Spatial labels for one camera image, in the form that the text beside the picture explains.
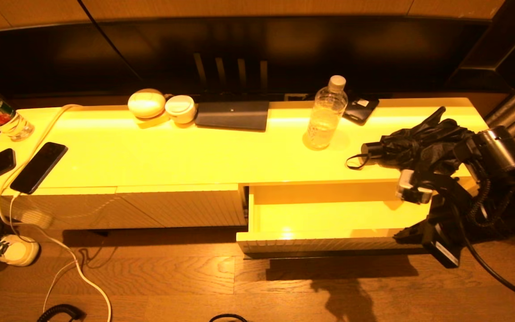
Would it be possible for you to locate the black umbrella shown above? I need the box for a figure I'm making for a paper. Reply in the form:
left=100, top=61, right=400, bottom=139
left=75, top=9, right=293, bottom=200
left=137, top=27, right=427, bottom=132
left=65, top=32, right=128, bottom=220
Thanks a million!
left=346, top=106, right=481, bottom=179

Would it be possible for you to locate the cream white drawer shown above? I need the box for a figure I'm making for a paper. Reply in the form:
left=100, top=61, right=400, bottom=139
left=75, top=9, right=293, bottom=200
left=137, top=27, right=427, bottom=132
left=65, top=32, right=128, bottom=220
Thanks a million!
left=236, top=182, right=464, bottom=261

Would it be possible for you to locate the clear bottle with white cap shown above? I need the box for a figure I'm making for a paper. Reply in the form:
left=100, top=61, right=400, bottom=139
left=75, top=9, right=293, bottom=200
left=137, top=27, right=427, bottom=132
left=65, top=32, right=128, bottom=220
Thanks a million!
left=306, top=75, right=349, bottom=150

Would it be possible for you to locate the beige wooden cabinet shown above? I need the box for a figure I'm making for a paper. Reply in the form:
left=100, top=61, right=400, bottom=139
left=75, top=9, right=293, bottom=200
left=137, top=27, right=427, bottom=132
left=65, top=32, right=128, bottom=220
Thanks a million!
left=0, top=97, right=515, bottom=231

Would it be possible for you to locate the small black labelled device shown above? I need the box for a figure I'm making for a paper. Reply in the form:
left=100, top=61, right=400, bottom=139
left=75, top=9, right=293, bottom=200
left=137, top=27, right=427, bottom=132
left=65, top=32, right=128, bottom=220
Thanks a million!
left=342, top=96, right=380, bottom=125

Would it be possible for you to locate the black television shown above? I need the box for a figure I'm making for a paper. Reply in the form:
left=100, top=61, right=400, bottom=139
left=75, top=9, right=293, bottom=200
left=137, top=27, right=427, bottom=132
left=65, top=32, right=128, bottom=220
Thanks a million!
left=0, top=17, right=493, bottom=99

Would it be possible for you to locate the dark wooden shelf unit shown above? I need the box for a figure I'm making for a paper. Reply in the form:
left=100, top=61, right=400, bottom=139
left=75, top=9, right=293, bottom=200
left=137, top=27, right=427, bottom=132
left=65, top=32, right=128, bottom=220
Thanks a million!
left=445, top=0, right=515, bottom=94

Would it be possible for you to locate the dark grey flat box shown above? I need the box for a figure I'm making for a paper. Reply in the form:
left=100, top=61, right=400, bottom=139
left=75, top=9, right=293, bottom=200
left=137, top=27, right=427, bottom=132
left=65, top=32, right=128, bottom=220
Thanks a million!
left=194, top=100, right=270, bottom=131

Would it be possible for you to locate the white round lidded cup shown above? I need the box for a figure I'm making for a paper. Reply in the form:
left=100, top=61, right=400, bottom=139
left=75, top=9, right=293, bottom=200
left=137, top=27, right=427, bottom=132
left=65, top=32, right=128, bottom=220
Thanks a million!
left=165, top=94, right=197, bottom=124

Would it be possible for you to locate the white oval case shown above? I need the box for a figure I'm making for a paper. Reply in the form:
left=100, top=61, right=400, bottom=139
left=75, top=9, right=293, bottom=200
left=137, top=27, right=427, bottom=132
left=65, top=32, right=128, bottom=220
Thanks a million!
left=127, top=88, right=167, bottom=119

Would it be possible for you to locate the black smartphone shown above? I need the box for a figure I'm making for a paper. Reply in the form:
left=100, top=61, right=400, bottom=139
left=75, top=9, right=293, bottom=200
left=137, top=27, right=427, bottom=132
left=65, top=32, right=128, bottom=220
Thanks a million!
left=10, top=141, right=68, bottom=194

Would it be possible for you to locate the white sneaker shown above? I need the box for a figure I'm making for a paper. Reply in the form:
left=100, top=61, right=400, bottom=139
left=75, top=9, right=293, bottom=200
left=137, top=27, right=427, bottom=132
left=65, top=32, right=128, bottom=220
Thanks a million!
left=0, top=235, right=40, bottom=267

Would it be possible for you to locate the clear bottle with colourful label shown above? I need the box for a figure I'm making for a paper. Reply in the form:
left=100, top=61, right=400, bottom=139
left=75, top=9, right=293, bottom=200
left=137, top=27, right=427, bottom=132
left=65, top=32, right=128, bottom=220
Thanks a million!
left=0, top=76, right=35, bottom=141

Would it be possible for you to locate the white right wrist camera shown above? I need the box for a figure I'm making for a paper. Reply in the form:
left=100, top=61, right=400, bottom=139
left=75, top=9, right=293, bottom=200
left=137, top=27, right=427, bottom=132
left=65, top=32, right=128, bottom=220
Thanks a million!
left=395, top=169, right=435, bottom=205

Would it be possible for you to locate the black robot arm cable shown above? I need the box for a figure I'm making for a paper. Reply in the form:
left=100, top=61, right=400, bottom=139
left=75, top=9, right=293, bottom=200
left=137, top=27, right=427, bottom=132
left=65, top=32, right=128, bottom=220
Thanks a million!
left=459, top=215, right=515, bottom=309

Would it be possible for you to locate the black coiled cable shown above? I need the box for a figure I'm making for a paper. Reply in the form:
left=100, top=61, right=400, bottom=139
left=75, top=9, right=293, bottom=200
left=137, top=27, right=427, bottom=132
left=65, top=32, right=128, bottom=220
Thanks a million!
left=37, top=304, right=84, bottom=322

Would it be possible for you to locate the thin black wall cable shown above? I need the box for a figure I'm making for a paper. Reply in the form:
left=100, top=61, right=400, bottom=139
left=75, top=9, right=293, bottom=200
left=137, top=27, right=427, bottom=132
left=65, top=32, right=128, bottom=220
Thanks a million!
left=77, top=0, right=144, bottom=83

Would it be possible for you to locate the thick white power cable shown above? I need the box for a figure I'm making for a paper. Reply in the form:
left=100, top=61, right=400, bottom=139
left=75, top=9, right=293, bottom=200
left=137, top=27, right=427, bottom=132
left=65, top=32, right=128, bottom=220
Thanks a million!
left=0, top=103, right=113, bottom=322

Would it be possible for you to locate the thin white charging cable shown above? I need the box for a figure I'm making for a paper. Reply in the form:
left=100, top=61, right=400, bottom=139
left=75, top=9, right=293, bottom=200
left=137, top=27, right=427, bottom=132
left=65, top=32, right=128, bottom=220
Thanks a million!
left=9, top=191, right=79, bottom=314

